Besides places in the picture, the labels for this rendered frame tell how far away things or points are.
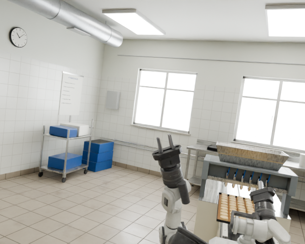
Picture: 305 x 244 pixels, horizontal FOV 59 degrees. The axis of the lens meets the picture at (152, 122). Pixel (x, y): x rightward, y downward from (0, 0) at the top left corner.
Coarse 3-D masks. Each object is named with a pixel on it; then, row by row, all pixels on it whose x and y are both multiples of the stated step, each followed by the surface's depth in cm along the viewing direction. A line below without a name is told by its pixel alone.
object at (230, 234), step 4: (220, 224) 183; (228, 224) 185; (220, 228) 177; (228, 228) 179; (220, 232) 171; (228, 232) 172; (232, 232) 173; (216, 236) 220; (220, 236) 166; (228, 236) 167; (232, 236) 168; (236, 236) 168; (232, 240) 162; (236, 240) 163; (256, 240) 156; (268, 240) 169
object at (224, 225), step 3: (225, 189) 247; (225, 192) 238; (222, 225) 173; (225, 225) 168; (222, 228) 165; (225, 228) 164; (222, 231) 159; (225, 231) 159; (222, 234) 155; (225, 234) 155; (222, 237) 152; (225, 237) 151
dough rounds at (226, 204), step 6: (222, 198) 213; (228, 198) 220; (234, 198) 216; (240, 198) 218; (246, 198) 220; (222, 204) 199; (228, 204) 206; (234, 204) 202; (240, 204) 204; (246, 204) 208; (252, 204) 208; (222, 210) 187; (228, 210) 194; (234, 210) 190; (240, 210) 193; (246, 210) 199; (252, 210) 196; (222, 216) 176; (228, 216) 182; (234, 216) 178
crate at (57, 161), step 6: (54, 156) 503; (60, 156) 509; (72, 156) 521; (78, 156) 529; (48, 162) 500; (54, 162) 496; (60, 162) 493; (66, 162) 491; (72, 162) 510; (78, 162) 532; (60, 168) 493; (66, 168) 494
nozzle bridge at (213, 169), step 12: (216, 156) 250; (204, 168) 225; (216, 168) 231; (228, 168) 228; (240, 168) 218; (252, 168) 215; (264, 168) 221; (288, 168) 235; (204, 180) 236; (216, 180) 226; (228, 180) 224; (240, 180) 226; (252, 180) 224; (264, 180) 221; (276, 180) 219; (288, 180) 215; (204, 192) 238; (288, 192) 210; (288, 204) 219
